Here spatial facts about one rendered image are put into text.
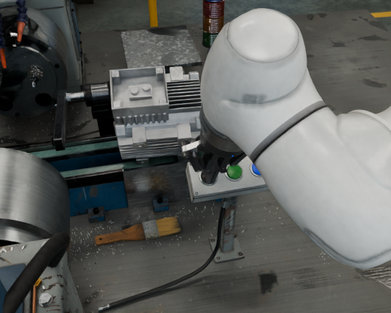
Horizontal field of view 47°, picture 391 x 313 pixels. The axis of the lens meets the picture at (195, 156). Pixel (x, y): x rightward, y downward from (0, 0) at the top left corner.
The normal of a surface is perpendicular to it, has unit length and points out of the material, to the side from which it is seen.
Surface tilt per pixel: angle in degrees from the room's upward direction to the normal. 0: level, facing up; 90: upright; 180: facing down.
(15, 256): 0
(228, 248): 90
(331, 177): 43
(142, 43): 0
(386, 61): 0
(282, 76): 83
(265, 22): 19
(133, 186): 90
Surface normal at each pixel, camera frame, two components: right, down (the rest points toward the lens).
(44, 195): 0.79, -0.55
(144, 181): 0.22, 0.65
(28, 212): 0.61, -0.67
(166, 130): 0.04, -0.43
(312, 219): -0.68, 0.41
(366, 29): -0.01, -0.74
